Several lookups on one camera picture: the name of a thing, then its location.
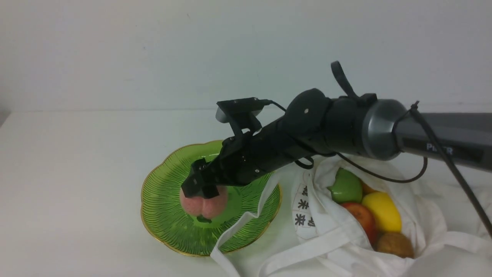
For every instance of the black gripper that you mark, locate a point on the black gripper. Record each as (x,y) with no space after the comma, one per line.
(240,164)

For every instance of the pink fuzzy peach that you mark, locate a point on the pink fuzzy peach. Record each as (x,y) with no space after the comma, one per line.
(207,208)

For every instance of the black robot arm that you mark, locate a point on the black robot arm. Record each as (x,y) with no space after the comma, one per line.
(314,124)

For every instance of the green glass fruit plate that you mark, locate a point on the green glass fruit plate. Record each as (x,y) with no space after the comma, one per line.
(164,217)

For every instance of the white cloth tote bag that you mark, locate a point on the white cloth tote bag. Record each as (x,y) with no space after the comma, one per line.
(337,240)

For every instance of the orange fruit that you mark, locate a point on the orange fruit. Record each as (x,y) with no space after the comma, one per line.
(367,189)

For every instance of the brown kiwi fruit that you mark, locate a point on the brown kiwi fruit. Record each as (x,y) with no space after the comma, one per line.
(396,244)

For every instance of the green apple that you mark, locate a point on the green apple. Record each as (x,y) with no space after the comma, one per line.
(347,187)

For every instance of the red apple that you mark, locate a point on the red apple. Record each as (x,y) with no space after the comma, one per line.
(366,219)

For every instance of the yellow lemon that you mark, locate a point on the yellow lemon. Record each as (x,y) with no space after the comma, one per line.
(384,211)

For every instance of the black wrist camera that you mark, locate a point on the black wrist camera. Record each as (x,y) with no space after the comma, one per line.
(241,114)

